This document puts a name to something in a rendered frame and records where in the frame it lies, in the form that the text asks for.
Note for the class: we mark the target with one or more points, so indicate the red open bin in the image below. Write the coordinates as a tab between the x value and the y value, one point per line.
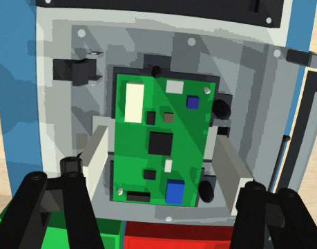
171	236

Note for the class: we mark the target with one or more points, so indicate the green circuit board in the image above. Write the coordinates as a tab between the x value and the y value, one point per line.
161	128

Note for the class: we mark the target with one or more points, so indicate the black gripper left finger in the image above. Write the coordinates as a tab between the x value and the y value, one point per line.
25	222

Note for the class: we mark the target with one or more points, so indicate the green open-top bin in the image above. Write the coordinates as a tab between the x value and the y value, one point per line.
56	235

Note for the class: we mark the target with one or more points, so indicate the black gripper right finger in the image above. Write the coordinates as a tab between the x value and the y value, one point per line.
289	223

